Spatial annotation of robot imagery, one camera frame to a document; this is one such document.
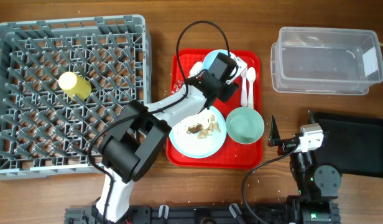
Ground food scraps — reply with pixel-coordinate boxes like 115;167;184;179
187;114;221;139

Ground clear plastic bin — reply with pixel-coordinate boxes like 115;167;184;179
270;27;383;95

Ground mint green bowl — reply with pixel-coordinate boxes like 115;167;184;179
226;107;265;144

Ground white plastic fork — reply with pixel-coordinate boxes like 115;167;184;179
240;62;247;107

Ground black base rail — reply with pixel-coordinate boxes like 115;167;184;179
63;203;340;224

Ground black cable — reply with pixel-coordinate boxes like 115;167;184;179
241;144;301;224

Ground light blue bowl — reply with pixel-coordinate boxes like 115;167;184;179
203;49;241;84

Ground grey dishwasher rack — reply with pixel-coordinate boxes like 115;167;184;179
0;14;152;180

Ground crumpled white napkin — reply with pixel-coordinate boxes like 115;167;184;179
188;61;203;78

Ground light blue plate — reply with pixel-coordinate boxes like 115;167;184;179
169;106;227;159

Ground white plastic spoon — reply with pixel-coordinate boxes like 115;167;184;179
246;67;256;109

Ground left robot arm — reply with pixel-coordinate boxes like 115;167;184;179
88;52;240;223

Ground yellow plastic cup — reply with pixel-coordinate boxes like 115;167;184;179
58;72;91;100

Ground red plastic tray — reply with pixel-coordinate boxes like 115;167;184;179
166;49;263;169

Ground red snack wrapper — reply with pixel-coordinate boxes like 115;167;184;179
170;80;183;94

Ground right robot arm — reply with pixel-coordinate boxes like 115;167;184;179
271;110;341;224

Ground black tray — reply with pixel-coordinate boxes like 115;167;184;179
314;112;383;178

